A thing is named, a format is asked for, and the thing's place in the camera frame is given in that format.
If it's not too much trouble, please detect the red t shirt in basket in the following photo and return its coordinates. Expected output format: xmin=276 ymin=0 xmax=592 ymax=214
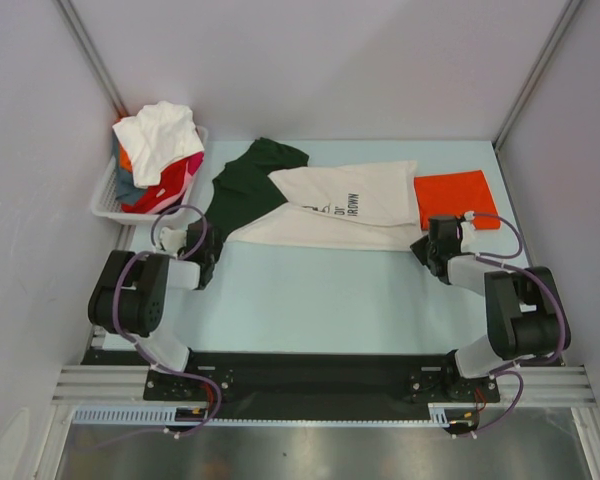
xmin=121 ymin=159 xmax=195 ymax=215

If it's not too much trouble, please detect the pink garment in basket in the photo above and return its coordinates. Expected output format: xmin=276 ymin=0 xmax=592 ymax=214
xmin=184 ymin=151 xmax=205 ymax=187

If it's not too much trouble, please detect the white t shirt in basket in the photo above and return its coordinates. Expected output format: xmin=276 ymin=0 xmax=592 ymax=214
xmin=113 ymin=101 xmax=204 ymax=188

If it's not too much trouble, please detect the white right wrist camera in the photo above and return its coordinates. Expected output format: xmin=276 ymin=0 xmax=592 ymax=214
xmin=460 ymin=211 xmax=477 ymax=249

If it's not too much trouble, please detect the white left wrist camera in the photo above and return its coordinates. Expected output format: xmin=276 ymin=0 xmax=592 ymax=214
xmin=157 ymin=227 xmax=187 ymax=255

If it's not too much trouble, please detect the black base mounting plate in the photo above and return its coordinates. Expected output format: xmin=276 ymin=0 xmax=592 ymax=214
xmin=82 ymin=349 xmax=505 ymax=422

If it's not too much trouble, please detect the cream and green t shirt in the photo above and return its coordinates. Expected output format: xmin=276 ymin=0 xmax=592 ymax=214
xmin=205 ymin=138 xmax=422 ymax=251

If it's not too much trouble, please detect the left aluminium corner post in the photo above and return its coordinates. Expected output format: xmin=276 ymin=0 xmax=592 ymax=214
xmin=52 ymin=0 xmax=127 ymax=116

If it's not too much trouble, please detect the folded orange t shirt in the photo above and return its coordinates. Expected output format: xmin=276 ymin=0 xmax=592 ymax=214
xmin=414 ymin=170 xmax=501 ymax=230

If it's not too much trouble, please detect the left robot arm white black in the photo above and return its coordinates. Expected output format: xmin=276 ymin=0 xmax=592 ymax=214
xmin=88 ymin=219 xmax=223 ymax=400

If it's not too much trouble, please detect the grey blue garment in basket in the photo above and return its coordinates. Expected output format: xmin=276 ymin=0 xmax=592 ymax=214
xmin=112 ymin=135 xmax=147 ymax=205

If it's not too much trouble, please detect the aluminium corner post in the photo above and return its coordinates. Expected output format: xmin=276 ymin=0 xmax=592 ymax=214
xmin=52 ymin=0 xmax=127 ymax=116
xmin=492 ymin=0 xmax=585 ymax=155

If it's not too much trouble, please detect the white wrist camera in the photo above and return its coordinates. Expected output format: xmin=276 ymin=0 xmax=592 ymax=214
xmin=460 ymin=211 xmax=477 ymax=249
xmin=157 ymin=227 xmax=187 ymax=255

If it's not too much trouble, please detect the right aluminium corner post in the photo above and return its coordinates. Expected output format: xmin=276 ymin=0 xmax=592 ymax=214
xmin=492 ymin=0 xmax=585 ymax=155

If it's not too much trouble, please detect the white plastic laundry basket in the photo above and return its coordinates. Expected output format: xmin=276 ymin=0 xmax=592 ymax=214
xmin=91 ymin=155 xmax=196 ymax=226

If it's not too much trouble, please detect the orange garment in basket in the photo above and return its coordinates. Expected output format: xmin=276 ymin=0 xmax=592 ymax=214
xmin=118 ymin=146 xmax=132 ymax=173

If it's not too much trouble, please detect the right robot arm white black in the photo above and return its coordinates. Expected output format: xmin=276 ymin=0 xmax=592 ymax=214
xmin=411 ymin=211 xmax=571 ymax=401

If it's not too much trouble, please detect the white slotted cable duct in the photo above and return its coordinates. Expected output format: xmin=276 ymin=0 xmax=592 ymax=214
xmin=73 ymin=405 xmax=459 ymax=428

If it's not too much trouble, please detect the aluminium frame rail front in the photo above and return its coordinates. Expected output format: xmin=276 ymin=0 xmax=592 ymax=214
xmin=51 ymin=365 xmax=596 ymax=408

